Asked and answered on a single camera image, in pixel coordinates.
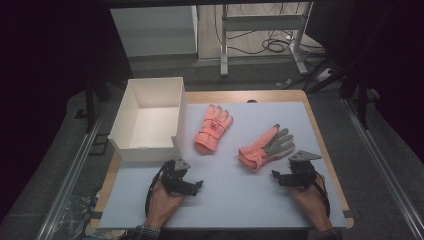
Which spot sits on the person's right hand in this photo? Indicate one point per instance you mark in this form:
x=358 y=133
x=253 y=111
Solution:
x=311 y=203

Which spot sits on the white power strip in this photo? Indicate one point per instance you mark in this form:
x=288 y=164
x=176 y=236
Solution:
x=323 y=75

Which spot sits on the white cardboard box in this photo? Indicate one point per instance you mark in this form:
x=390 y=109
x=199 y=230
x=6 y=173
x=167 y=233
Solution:
x=150 y=125

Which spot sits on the person's left hand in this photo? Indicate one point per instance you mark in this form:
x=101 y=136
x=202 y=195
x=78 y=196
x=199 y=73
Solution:
x=163 y=206

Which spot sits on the grey metal desk frame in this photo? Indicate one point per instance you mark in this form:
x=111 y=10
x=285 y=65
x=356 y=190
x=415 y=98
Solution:
x=263 y=22

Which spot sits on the light blue table mat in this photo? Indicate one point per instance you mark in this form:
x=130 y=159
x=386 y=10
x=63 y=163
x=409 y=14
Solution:
x=233 y=200

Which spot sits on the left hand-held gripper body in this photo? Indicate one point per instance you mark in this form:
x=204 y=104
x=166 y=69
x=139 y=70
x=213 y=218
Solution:
x=171 y=176

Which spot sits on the white cabinet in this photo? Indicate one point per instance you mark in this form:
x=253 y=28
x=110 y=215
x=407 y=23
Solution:
x=153 y=31

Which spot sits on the metal floor rail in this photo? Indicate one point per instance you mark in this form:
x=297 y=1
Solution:
x=71 y=173
x=383 y=170

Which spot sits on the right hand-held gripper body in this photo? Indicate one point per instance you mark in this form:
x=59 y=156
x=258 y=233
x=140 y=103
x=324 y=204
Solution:
x=301 y=175

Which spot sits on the dark metal stand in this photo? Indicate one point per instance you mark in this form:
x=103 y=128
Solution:
x=362 y=100
x=90 y=103

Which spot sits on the pink glove with grey palm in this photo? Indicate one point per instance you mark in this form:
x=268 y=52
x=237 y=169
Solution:
x=263 y=148

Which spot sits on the clear plastic bag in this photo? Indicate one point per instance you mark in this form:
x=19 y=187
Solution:
x=78 y=216

